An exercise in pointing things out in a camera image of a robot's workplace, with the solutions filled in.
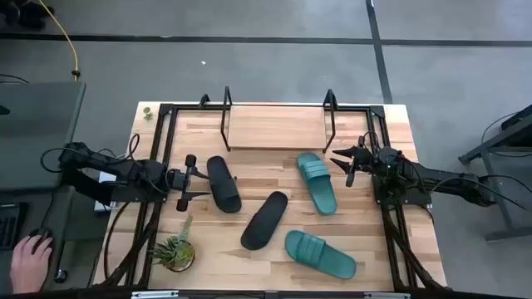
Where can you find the dark metal desk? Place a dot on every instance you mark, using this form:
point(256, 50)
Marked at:
point(498, 141)

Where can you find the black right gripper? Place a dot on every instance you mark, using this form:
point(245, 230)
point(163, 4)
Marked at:
point(365, 160)

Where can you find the potted green succulent plant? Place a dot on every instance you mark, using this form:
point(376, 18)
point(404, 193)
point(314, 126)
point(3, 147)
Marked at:
point(176, 251)

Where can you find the black round knob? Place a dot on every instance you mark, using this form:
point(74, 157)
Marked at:
point(61, 275)

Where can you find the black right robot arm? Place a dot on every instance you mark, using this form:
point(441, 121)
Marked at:
point(436, 178)

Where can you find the white box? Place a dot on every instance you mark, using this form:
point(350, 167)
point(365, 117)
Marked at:
point(106, 178)

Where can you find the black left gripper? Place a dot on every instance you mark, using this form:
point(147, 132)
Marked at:
point(183, 180)

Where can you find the black rubber slide sandal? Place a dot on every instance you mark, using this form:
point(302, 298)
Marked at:
point(224, 184)
point(264, 222)

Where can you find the black chair base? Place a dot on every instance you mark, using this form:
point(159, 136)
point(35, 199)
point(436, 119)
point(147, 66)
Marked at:
point(25, 12)

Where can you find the silver table clamp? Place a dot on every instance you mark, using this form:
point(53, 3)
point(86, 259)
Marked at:
point(154, 295)
point(386, 295)

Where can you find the teal rubber slide sandal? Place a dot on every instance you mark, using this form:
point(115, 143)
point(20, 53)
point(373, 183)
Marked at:
point(318, 182)
point(320, 254)

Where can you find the black aluminium table frame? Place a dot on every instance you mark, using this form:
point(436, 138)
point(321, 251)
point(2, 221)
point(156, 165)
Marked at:
point(170, 124)

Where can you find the black computer mouse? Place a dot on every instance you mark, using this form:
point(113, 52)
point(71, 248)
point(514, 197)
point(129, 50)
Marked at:
point(41, 234)

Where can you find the person's hand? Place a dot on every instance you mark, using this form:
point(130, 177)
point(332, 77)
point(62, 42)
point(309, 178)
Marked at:
point(29, 266)

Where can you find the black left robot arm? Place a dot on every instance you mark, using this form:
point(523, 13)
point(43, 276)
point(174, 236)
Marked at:
point(124, 172)

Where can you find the small green plant sprig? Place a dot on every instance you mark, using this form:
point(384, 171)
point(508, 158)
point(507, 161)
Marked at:
point(147, 113)

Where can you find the dark grey desk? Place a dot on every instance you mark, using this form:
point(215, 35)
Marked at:
point(58, 216)

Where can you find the black keyboard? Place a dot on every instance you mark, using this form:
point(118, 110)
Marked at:
point(8, 226)

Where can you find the wooden shelf with black frame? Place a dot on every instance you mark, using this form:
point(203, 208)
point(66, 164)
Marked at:
point(276, 126)

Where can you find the grey flat panel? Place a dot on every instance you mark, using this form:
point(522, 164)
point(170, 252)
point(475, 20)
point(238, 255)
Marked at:
point(37, 133)

